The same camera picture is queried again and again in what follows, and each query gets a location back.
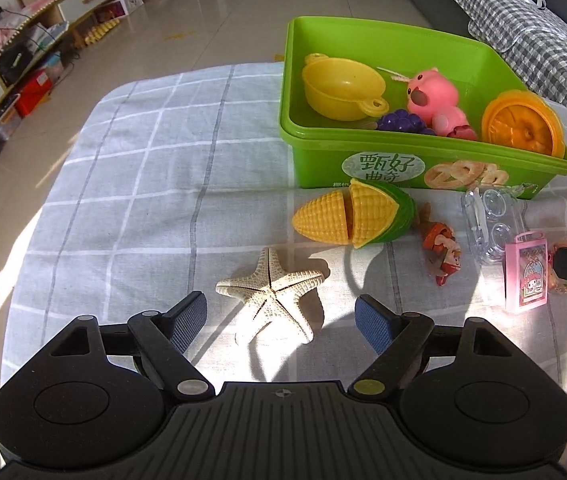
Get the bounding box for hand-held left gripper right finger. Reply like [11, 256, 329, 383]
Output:
[348, 294, 519, 401]

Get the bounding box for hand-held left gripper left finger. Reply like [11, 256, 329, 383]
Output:
[48, 291, 216, 402]

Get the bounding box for clear pink capsule ball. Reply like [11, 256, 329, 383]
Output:
[546, 240, 567, 295]

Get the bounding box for pink cartoon card box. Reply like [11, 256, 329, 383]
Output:
[505, 230, 549, 315]

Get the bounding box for cream starfish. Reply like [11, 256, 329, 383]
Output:
[215, 247, 329, 346]

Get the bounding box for clear plastic case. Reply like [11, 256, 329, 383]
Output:
[461, 186, 527, 266]

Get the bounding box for small red brown figurine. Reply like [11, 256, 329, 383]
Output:
[417, 203, 459, 287]

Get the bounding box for yellow toy corn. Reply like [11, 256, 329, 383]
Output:
[292, 181, 417, 250]

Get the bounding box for orange plastic bowl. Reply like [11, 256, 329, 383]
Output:
[481, 89, 567, 157]

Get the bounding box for purple toy grapes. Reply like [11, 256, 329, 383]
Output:
[376, 108, 437, 136]

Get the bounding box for pink cartoon animal toy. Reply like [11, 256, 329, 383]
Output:
[406, 69, 479, 142]

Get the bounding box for yellow toy pot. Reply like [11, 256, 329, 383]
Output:
[302, 52, 390, 122]

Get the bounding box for green plastic storage box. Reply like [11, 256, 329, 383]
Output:
[278, 16, 567, 198]

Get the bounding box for grey checked tablecloth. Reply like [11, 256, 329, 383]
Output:
[0, 62, 567, 480]

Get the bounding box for grey checked sofa cover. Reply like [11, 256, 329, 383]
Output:
[431, 0, 567, 133]

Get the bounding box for red storage bin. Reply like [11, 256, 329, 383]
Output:
[14, 70, 53, 118]

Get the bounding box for row of small yellow items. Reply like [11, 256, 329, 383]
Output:
[84, 17, 123, 47]

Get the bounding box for white red printed box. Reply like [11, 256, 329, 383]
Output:
[96, 0, 144, 17]

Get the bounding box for pink lace cloth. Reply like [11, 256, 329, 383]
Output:
[0, 0, 82, 78]

